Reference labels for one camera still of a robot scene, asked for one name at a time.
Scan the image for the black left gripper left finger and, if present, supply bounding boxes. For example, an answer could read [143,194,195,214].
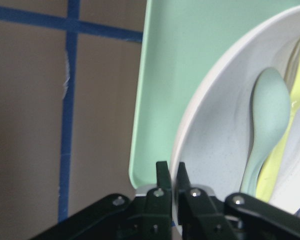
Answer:
[34,161,172,240]

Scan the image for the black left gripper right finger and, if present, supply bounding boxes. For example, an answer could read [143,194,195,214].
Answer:
[176,162,300,240]

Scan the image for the white round plate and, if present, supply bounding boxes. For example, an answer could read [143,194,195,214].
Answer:
[169,3,300,226]

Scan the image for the grey-green plastic spoon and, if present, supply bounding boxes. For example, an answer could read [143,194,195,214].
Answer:
[240,67,291,196]

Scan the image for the yellow plastic fork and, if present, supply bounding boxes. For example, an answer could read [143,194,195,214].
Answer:
[255,39,300,202]

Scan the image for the light green plastic tray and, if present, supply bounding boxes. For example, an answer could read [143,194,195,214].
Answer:
[128,0,300,188]

